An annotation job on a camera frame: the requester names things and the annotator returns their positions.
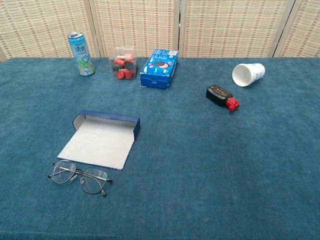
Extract clear box of red caps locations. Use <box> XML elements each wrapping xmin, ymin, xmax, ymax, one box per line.
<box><xmin>108</xmin><ymin>45</ymin><xmax>138</xmax><ymax>81</ymax></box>

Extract woven bamboo screen panel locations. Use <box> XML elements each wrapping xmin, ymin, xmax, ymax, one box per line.
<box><xmin>0</xmin><ymin>0</ymin><xmax>97</xmax><ymax>63</ymax></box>
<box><xmin>89</xmin><ymin>0</ymin><xmax>182</xmax><ymax>59</ymax></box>
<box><xmin>178</xmin><ymin>0</ymin><xmax>297</xmax><ymax>59</ymax></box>
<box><xmin>272</xmin><ymin>0</ymin><xmax>320</xmax><ymax>59</ymax></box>

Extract blue carpet table cover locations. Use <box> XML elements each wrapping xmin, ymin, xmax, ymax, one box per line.
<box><xmin>0</xmin><ymin>56</ymin><xmax>320</xmax><ymax>240</ymax></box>

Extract white paper cup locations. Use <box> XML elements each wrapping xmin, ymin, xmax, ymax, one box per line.
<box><xmin>231</xmin><ymin>62</ymin><xmax>266</xmax><ymax>88</ymax></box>

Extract blue grey glasses case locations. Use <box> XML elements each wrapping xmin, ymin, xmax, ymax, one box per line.
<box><xmin>56</xmin><ymin>109</ymin><xmax>141</xmax><ymax>171</ymax></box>

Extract light blue drink can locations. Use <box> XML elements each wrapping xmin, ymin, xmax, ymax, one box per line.
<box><xmin>67</xmin><ymin>31</ymin><xmax>96</xmax><ymax>77</ymax></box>

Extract black red small gadget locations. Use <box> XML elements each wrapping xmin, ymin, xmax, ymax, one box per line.
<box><xmin>205</xmin><ymin>84</ymin><xmax>240</xmax><ymax>112</ymax></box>

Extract blue cookie box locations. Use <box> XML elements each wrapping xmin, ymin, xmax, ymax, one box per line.
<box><xmin>139</xmin><ymin>48</ymin><xmax>180</xmax><ymax>90</ymax></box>

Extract wire-frame eyeglasses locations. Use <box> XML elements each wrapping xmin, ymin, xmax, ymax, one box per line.
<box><xmin>47</xmin><ymin>159</ymin><xmax>114</xmax><ymax>198</ymax></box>

